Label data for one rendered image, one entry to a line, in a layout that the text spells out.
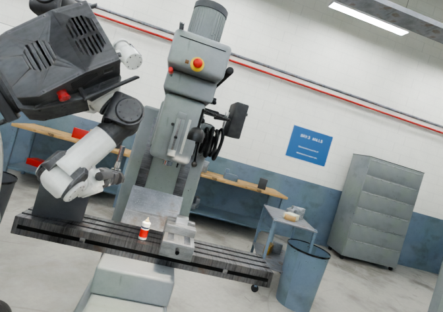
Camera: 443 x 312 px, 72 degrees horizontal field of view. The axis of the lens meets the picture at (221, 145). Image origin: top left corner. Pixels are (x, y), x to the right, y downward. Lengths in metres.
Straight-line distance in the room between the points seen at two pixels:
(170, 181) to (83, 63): 1.17
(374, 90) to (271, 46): 2.37
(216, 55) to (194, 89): 0.19
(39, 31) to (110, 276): 0.98
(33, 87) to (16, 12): 5.66
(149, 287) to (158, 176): 0.73
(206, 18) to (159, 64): 4.11
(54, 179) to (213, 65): 0.78
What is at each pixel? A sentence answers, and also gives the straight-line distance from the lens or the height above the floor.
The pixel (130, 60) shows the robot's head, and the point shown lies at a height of 1.65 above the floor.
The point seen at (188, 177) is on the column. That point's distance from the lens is 1.95.
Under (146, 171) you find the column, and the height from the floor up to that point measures 1.16.
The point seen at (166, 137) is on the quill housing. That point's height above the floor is 1.42.
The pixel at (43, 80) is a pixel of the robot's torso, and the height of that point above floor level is 1.49.
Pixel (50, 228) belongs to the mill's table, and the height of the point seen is 0.88.
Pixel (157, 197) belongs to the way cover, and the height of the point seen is 1.03.
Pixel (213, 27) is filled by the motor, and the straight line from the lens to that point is 1.81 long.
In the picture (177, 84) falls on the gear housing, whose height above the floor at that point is 1.67.
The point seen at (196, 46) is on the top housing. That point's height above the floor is 1.83.
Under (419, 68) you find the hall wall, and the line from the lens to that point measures 7.85.
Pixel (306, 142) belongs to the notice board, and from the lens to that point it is 6.35.
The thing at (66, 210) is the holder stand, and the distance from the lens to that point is 1.64.
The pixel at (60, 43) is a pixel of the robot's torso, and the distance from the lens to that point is 0.98.
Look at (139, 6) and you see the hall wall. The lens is 6.18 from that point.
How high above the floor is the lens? 1.47
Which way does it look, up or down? 1 degrees down
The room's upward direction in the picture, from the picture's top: 16 degrees clockwise
